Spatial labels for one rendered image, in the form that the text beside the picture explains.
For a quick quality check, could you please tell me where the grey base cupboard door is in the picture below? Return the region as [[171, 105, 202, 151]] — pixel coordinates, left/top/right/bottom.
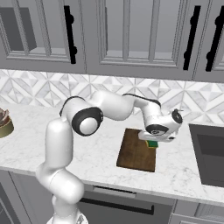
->
[[169, 199, 224, 224], [0, 169, 55, 224]]

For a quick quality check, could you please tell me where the green and yellow sponge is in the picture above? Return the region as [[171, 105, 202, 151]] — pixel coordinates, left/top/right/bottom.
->
[[145, 139, 159, 149]]

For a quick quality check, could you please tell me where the black dishwasher handle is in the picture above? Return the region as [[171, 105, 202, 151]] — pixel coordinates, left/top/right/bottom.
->
[[80, 197, 155, 216]]

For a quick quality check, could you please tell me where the brown wooden cutting board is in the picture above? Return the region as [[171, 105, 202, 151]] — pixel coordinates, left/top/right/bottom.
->
[[115, 127, 158, 173]]

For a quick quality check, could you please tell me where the grey dishwasher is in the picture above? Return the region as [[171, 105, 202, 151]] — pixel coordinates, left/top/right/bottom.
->
[[76, 183, 177, 224]]

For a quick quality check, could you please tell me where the dark grey sink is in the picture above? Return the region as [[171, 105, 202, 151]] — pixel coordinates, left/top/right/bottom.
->
[[187, 122, 224, 188]]

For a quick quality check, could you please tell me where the wide grey wall cupboard door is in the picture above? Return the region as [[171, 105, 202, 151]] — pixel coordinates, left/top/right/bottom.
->
[[80, 0, 203, 81]]

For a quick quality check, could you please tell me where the black cupboard door handle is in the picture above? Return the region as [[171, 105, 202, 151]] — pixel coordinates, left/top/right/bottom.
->
[[205, 12, 224, 73], [182, 4, 202, 72], [63, 4, 79, 65]]

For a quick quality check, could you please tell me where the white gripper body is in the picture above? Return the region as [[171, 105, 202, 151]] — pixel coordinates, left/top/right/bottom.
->
[[137, 130, 178, 144]]

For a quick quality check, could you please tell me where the olive bowl with brown contents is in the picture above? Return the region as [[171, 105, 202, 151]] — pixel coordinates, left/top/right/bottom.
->
[[0, 108, 15, 139]]

